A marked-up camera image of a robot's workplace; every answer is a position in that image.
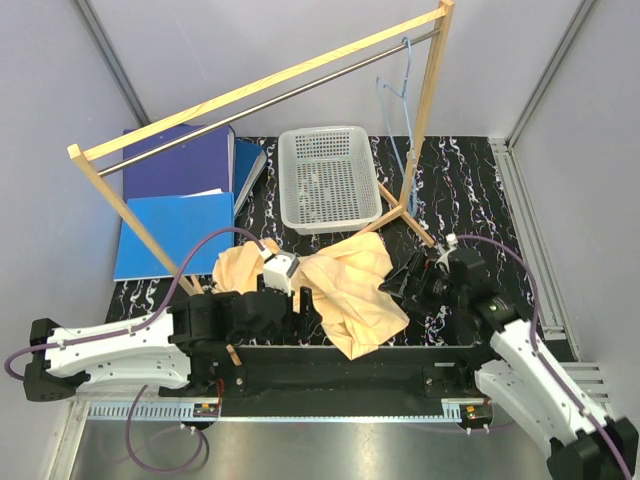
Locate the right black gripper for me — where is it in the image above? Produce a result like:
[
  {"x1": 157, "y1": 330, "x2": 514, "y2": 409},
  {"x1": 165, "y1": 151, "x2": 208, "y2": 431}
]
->
[{"x1": 378, "y1": 251, "x2": 467, "y2": 319}]

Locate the beige t shirt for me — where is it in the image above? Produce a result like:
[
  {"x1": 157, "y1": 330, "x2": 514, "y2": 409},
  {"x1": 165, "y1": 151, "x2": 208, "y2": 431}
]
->
[{"x1": 212, "y1": 232, "x2": 410, "y2": 360}]

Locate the light blue wire hanger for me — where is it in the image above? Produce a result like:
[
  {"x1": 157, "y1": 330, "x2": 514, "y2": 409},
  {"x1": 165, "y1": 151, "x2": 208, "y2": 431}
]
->
[{"x1": 374, "y1": 37, "x2": 421, "y2": 214}]

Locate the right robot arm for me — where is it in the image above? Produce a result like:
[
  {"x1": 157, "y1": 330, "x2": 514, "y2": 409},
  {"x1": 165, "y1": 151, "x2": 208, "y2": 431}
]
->
[{"x1": 381, "y1": 247, "x2": 639, "y2": 479}]

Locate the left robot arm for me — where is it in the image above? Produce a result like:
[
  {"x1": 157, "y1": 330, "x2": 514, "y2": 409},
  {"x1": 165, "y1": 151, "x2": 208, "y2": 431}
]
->
[{"x1": 22, "y1": 287, "x2": 321, "y2": 402}]

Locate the black marbled table mat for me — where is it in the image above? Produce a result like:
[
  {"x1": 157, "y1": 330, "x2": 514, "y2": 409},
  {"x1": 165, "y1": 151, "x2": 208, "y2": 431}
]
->
[{"x1": 100, "y1": 134, "x2": 581, "y2": 349}]

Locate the white plastic basket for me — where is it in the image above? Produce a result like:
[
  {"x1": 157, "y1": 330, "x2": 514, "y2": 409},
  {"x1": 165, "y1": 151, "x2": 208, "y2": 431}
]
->
[{"x1": 277, "y1": 126, "x2": 382, "y2": 235}]

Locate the blue folder with papers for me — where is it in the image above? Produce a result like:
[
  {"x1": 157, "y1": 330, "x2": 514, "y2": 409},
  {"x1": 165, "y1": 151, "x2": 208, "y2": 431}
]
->
[{"x1": 113, "y1": 191, "x2": 234, "y2": 281}]

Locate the blue upright binder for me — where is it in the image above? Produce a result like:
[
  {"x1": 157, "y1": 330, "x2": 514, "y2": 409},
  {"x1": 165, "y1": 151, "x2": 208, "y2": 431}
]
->
[{"x1": 233, "y1": 139, "x2": 267, "y2": 216}]

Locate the wooden clothes rack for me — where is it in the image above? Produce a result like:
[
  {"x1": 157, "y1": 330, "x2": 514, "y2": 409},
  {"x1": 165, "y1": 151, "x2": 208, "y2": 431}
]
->
[{"x1": 67, "y1": 1, "x2": 454, "y2": 293}]

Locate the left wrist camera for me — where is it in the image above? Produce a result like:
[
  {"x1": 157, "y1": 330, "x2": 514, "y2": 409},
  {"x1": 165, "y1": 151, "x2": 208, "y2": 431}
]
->
[{"x1": 260, "y1": 248, "x2": 300, "y2": 296}]

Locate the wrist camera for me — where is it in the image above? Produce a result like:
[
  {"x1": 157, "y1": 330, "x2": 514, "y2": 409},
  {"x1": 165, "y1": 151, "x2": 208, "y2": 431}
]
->
[
  {"x1": 260, "y1": 248, "x2": 300, "y2": 296},
  {"x1": 436, "y1": 233, "x2": 458, "y2": 271}
]

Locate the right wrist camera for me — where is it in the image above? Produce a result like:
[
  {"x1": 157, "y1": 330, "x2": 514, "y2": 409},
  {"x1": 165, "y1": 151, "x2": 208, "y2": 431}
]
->
[{"x1": 436, "y1": 233, "x2": 458, "y2": 271}]

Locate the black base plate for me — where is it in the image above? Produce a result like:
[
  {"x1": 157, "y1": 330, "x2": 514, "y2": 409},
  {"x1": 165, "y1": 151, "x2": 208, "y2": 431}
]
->
[{"x1": 97, "y1": 344, "x2": 516, "y2": 401}]

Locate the purple ring binder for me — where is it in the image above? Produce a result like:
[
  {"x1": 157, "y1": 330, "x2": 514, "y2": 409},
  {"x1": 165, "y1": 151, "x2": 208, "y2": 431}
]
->
[{"x1": 123, "y1": 126, "x2": 235, "y2": 201}]

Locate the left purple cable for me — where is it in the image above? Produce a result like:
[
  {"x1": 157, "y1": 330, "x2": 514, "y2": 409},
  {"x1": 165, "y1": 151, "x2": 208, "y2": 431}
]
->
[{"x1": 3, "y1": 227, "x2": 269, "y2": 474}]

